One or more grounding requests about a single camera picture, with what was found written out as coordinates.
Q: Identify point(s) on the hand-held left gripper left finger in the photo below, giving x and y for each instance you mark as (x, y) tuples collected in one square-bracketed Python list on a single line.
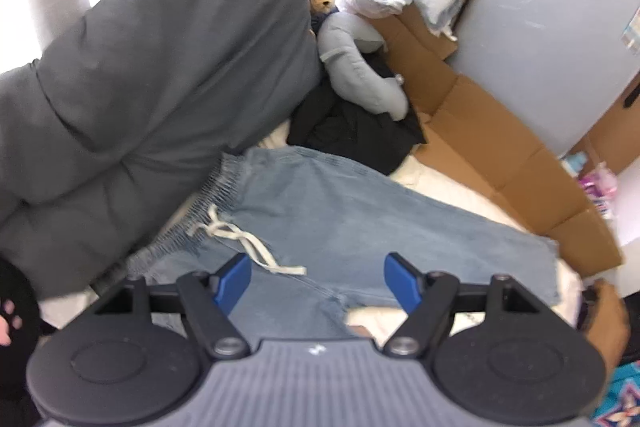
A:
[(235, 282)]

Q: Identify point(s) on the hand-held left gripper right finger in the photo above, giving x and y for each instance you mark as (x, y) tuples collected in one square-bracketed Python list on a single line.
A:
[(400, 282)]

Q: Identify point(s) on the blue denim pants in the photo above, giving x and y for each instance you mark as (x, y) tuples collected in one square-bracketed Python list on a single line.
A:
[(350, 217)]

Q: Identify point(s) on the black garment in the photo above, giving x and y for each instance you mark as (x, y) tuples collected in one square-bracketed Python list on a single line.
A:
[(350, 132)]

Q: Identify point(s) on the bear print bedsheet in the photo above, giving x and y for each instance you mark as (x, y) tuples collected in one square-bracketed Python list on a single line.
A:
[(565, 287)]

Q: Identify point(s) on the flattened cardboard sheet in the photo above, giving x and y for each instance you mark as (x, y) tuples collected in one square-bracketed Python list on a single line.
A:
[(480, 132)]

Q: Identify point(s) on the dark grey pillow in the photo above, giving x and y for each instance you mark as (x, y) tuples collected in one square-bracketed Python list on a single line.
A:
[(160, 82)]

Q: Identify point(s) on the brown folded garment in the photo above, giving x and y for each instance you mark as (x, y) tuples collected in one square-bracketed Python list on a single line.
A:
[(612, 317)]

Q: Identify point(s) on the black paw print cushion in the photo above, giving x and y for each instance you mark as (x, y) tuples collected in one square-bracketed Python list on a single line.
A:
[(17, 302)]

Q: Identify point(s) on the pink packaging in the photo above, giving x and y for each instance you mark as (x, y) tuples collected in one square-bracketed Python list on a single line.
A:
[(600, 187)]

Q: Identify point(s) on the teal garment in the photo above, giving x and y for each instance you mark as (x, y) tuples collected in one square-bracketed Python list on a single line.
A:
[(625, 397)]

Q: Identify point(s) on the cardboard box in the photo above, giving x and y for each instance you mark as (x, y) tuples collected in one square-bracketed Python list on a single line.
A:
[(615, 132)]

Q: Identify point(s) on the light grey wrapped mattress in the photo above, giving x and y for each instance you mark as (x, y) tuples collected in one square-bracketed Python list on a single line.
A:
[(550, 7)]

